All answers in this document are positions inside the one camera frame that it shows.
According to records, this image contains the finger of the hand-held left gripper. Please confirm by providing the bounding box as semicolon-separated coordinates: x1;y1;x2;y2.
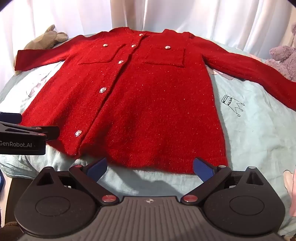
0;112;23;125
0;120;60;142

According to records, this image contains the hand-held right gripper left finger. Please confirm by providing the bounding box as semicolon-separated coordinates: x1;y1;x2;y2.
35;157;120;206

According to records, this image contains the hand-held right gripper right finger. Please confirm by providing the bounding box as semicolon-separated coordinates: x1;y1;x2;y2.
181;157;265;206

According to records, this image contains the red knit cardigan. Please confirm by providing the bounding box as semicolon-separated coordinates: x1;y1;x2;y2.
14;27;296;176

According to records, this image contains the light green printed bed sheet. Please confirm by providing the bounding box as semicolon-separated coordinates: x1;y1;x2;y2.
0;32;296;235

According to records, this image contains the beige plush rabbit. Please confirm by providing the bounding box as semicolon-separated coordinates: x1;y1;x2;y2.
15;24;69;76

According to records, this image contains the purple plush bear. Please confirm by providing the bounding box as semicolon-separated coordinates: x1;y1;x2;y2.
264;45;296;82

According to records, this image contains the white curtain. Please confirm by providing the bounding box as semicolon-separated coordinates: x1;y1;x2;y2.
0;0;296;61

